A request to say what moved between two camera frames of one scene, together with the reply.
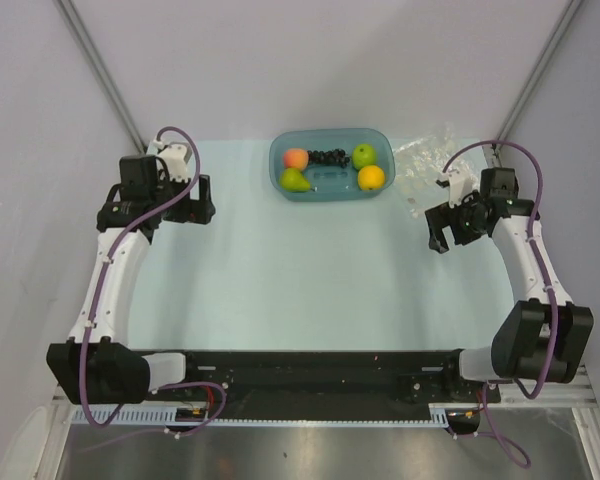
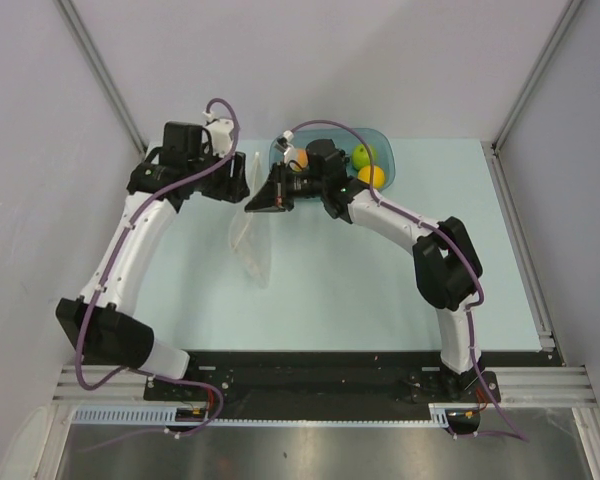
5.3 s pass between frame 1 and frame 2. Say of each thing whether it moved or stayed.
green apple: stayed
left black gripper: moved
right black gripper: moved
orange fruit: stayed
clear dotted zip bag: moved
